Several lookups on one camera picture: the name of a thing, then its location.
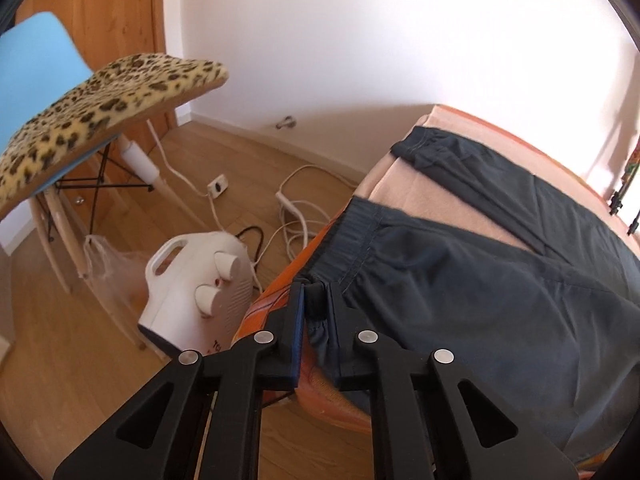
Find white wall socket plug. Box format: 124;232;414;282
207;174;229;200

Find metal door stop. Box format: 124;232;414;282
274;116;297;130

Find silver folded tripod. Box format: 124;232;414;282
607;159;640;238

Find wooden door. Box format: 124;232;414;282
14;0;177;212

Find white power strip cable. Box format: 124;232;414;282
144;119;362;293

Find leopard print seat cushion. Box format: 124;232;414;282
1;53;229;216

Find clear plastic bag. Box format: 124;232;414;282
84;234;149;320

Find pink blanket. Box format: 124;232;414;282
355;105;639;254

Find dark navy pants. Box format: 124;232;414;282
300;127;639;463

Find white fan heater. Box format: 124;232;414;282
138;231;254;358

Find colourful scarf on tripod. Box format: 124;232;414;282
620;139;640;194

